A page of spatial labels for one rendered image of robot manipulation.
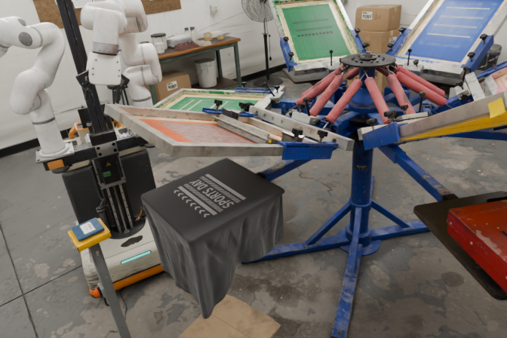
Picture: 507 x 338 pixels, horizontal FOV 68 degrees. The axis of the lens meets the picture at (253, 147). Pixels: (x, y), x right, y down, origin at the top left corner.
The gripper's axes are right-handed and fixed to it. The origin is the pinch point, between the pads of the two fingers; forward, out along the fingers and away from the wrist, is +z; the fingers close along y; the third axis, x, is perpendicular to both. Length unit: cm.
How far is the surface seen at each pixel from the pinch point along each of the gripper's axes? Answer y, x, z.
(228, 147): -32.6, 28.8, 9.6
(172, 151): -11.3, 28.9, 9.4
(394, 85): -141, 21, -15
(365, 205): -171, 6, 66
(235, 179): -63, -1, 37
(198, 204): -40, 4, 43
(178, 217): -30, 5, 47
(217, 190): -52, 0, 40
